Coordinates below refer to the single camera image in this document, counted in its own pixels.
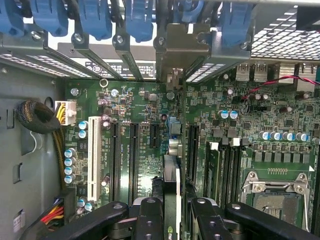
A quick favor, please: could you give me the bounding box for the black RAM slot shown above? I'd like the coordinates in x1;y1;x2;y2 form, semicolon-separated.
220;138;232;202
230;138;242;203

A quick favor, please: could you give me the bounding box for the metal CPU socket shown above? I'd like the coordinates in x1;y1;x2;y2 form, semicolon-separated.
240;169;311;232

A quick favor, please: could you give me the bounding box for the black power connector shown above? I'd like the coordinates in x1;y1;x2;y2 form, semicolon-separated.
62;188;76;222

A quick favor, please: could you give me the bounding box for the short PCIe expansion slot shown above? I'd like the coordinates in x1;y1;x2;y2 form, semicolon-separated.
149;123;160;149

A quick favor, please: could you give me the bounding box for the white PCI expansion slot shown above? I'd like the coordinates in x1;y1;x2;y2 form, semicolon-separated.
87;115;103;203

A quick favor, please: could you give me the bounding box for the green motherboard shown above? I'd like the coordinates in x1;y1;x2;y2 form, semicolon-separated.
63;79;320;226

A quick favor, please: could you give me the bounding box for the white power connector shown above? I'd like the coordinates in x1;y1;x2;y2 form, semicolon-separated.
54;99;78;126

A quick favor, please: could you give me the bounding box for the open grey PC case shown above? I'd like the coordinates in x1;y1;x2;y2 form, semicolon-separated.
0;0;320;240

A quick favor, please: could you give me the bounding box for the silver USB port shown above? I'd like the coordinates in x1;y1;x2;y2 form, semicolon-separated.
252;63;270;83
235;63;252;83

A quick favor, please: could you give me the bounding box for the blue card retention latch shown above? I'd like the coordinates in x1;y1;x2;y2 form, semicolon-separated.
0;0;25;36
124;0;155;44
29;0;69;38
219;0;254;49
173;0;205;24
77;0;113;42

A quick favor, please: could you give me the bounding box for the red yellow wire bundle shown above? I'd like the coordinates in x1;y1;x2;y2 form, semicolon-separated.
39;197;65;227

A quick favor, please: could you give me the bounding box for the yellow black wire bundle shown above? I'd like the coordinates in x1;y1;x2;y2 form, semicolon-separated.
51;129;66;192

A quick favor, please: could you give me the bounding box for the black sleeved cable loop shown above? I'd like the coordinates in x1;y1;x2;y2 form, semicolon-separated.
15;99;62;135

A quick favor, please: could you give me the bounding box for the red black twisted wire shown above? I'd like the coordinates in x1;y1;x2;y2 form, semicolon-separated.
241;74;320;101

